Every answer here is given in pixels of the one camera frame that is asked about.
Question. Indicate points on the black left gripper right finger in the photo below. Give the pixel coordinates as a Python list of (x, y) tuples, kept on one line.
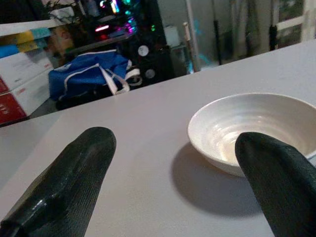
[(279, 177)]

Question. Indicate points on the red and white box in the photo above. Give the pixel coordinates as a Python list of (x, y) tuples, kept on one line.
[(8, 107)]

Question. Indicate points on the white pole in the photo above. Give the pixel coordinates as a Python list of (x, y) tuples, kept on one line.
[(193, 37)]

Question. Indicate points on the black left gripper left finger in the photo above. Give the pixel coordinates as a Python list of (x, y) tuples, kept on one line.
[(66, 182)]

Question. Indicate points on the white cardboard box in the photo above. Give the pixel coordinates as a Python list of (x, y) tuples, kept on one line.
[(22, 74)]

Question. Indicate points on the black computer with coloured lights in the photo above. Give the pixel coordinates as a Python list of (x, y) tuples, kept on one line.
[(128, 37)]

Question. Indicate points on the white window frame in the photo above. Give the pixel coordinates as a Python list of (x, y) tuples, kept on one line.
[(300, 22)]

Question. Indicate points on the white shelf board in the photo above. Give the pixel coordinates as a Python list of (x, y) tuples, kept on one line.
[(29, 26)]

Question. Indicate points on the white ceramic bowl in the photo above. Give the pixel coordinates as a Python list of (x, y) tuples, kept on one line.
[(214, 128)]

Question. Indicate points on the blue bag with white trim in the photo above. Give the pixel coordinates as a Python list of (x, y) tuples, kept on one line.
[(84, 76)]

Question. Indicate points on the white small box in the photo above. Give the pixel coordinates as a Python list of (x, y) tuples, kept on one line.
[(172, 35)]

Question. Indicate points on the yellow and teal box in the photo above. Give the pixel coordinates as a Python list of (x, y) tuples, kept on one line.
[(27, 40)]

